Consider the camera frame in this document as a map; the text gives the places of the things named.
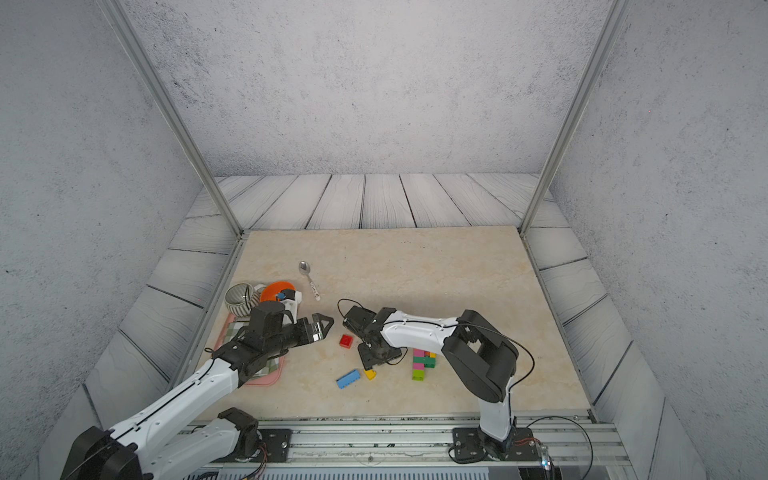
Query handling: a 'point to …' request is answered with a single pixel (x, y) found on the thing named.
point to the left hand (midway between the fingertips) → (327, 324)
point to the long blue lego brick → (348, 378)
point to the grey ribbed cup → (241, 298)
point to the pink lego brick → (418, 353)
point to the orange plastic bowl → (270, 291)
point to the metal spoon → (305, 269)
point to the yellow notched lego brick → (432, 355)
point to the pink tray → (266, 380)
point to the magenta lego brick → (418, 366)
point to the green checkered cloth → (231, 332)
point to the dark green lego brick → (429, 362)
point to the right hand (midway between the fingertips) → (377, 360)
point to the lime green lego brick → (418, 375)
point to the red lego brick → (346, 341)
